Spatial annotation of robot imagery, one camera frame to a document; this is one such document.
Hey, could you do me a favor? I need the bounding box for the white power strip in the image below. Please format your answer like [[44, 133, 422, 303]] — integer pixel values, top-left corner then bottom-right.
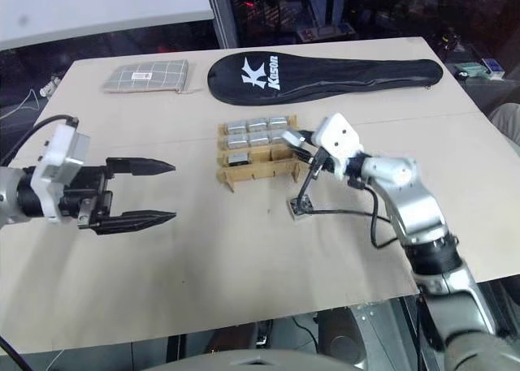
[[39, 73, 63, 99]]

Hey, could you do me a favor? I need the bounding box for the grey checkered fabric pouch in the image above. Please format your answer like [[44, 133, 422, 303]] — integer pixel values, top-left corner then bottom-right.
[[101, 58, 197, 96]]

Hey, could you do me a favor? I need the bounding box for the blue and white box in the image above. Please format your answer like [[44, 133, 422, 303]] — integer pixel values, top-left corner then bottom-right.
[[480, 57, 508, 81]]

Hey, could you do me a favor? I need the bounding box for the black Kason racket bag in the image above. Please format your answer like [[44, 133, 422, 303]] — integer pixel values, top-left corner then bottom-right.
[[206, 50, 444, 105]]

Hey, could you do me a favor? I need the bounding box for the grey metal post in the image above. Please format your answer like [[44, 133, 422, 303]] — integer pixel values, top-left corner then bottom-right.
[[210, 0, 240, 50]]

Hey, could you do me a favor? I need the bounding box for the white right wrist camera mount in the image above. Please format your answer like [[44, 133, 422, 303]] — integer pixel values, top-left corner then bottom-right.
[[310, 112, 366, 181]]

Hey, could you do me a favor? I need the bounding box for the black right arm cable loop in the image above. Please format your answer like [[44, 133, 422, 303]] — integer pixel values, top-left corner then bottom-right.
[[348, 178, 403, 251]]

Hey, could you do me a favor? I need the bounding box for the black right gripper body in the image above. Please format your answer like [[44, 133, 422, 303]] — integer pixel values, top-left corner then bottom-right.
[[301, 129, 326, 166]]

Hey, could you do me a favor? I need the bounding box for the black floor cable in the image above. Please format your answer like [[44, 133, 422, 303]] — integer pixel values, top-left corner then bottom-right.
[[0, 333, 30, 371]]

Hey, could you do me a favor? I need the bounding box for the dark grey rounded base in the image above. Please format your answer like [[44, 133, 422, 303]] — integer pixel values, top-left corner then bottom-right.
[[316, 300, 410, 366]]

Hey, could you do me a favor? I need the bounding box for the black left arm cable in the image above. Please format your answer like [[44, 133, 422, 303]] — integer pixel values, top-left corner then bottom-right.
[[0, 114, 80, 166]]

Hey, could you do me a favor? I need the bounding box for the beige trouser leg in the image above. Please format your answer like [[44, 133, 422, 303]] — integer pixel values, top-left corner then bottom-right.
[[489, 101, 520, 145]]

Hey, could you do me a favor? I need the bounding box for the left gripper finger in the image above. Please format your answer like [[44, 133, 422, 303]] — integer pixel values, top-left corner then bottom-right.
[[106, 156, 177, 177], [90, 210, 178, 236]]

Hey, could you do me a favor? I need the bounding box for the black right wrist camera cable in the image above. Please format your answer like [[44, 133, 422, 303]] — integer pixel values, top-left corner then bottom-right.
[[295, 149, 393, 224]]

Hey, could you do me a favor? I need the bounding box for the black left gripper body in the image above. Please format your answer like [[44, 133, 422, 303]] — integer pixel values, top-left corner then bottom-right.
[[58, 159, 115, 230]]

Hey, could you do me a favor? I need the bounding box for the wooden slotted rack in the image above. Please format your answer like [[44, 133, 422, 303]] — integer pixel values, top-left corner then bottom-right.
[[214, 114, 304, 194]]

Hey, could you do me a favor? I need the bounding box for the grey rounded robot torso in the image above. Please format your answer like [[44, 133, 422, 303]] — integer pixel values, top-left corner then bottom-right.
[[141, 344, 369, 371]]

